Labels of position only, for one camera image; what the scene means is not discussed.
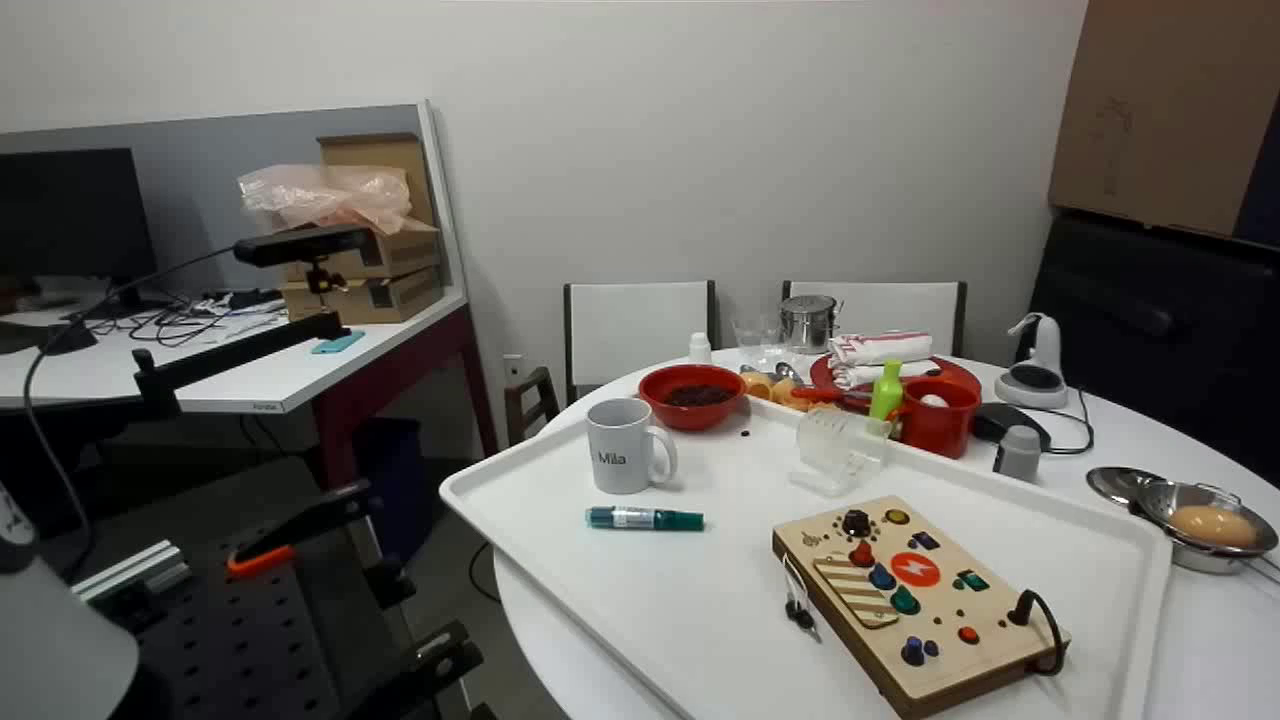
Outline black cable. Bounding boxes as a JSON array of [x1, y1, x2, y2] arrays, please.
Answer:
[[969, 391, 1098, 460]]

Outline white desk with red legs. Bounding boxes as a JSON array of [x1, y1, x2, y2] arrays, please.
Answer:
[[0, 290, 498, 491]]

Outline clear plastic measuring cup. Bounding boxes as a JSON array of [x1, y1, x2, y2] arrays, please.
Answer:
[[791, 401, 894, 499]]

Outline pink crumpled plastic bag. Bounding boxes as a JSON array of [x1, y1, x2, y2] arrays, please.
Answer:
[[237, 160, 419, 241]]

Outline stacked cardboard boxes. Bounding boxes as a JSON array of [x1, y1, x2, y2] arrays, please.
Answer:
[[276, 132, 451, 329]]

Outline red bowl of coffee beans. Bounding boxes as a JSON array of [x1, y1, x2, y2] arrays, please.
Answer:
[[637, 360, 752, 436]]

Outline white round-base desk device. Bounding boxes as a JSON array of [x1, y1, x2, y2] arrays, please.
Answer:
[[992, 309, 1075, 412]]

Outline wooden busy board with switches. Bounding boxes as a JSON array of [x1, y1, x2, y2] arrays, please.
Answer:
[[769, 491, 1070, 720]]

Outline white mug with logo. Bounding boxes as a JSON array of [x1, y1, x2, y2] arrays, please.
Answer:
[[585, 396, 680, 499]]

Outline green marker with white label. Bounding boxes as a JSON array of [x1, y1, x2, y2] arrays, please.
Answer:
[[586, 499, 711, 536]]

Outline red plastic cup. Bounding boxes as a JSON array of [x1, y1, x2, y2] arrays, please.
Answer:
[[891, 376, 986, 460]]

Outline black bar camera on stand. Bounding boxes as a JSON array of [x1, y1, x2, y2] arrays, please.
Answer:
[[230, 224, 384, 304]]

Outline black clamp with orange tip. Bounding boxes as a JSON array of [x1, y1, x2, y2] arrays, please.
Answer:
[[217, 475, 384, 585]]

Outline black mounting bar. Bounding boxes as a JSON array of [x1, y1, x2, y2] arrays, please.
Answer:
[[129, 309, 354, 421]]

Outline black computer monitor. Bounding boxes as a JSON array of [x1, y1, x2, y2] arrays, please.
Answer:
[[0, 143, 165, 291]]

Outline metal strainer pan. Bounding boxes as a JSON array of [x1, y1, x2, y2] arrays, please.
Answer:
[[1082, 460, 1280, 581]]

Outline grey partition panel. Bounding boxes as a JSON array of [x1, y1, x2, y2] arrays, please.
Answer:
[[0, 101, 472, 309]]

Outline orange food pieces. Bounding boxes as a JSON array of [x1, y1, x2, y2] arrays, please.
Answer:
[[739, 367, 839, 416]]

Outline shiny metal cup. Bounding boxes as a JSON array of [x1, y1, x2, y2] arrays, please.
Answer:
[[776, 291, 842, 358]]

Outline small black screw part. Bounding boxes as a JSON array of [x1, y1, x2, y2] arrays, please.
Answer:
[[778, 593, 826, 650]]

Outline large brown cardboard sheet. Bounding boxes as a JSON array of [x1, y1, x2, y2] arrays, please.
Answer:
[[1047, 0, 1280, 243]]

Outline large white plastic tray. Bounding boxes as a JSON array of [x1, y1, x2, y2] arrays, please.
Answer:
[[434, 396, 1176, 720]]

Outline black cabinet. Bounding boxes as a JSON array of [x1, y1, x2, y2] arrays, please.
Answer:
[[1024, 208, 1280, 487]]

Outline small grey box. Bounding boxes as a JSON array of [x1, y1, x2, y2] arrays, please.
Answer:
[[992, 421, 1047, 483]]

